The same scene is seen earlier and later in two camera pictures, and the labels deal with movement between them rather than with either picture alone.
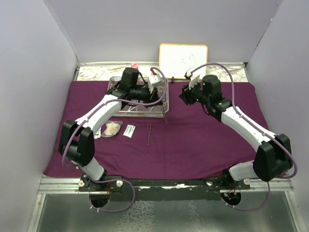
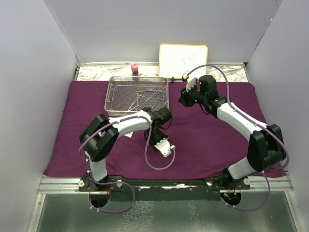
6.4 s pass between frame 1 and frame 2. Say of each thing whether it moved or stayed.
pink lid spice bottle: stayed
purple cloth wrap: stayed
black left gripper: moved
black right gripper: stayed
